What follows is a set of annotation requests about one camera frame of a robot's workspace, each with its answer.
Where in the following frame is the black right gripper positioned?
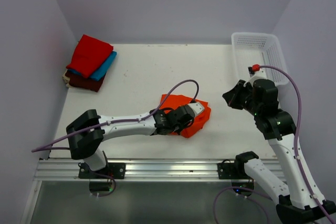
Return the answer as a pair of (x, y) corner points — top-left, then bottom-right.
(223, 79), (261, 116)

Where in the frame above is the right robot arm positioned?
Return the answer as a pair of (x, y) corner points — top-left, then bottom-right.
(222, 79), (335, 223)

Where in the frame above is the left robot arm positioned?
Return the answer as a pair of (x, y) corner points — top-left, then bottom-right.
(66, 102), (204, 178)

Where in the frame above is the white perforated plastic basket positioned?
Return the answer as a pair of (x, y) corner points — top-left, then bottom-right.
(231, 32), (287, 81)

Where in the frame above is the folded blue t shirt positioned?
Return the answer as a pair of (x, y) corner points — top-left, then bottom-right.
(67, 51), (117, 81)

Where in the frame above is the folded maroon t shirt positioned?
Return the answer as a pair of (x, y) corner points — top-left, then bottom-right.
(67, 70), (105, 92)

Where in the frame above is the folded red t shirt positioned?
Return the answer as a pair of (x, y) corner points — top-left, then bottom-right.
(66, 35), (113, 79)

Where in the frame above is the folded beige t shirt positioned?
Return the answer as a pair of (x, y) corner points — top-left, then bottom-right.
(62, 71), (70, 88)

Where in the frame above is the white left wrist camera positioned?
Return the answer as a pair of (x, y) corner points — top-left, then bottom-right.
(188, 102), (205, 118)

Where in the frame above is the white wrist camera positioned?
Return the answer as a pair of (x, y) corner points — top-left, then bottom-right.
(244, 64), (267, 87)
(188, 102), (205, 118)

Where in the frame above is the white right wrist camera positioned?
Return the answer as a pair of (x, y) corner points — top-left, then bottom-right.
(244, 64), (267, 87)

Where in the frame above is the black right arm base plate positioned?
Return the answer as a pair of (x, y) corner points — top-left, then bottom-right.
(217, 162), (248, 180)

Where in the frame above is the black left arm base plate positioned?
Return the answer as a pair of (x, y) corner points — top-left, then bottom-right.
(78, 162), (126, 179)

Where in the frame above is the aluminium mounting rail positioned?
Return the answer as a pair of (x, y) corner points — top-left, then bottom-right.
(33, 157), (287, 182)

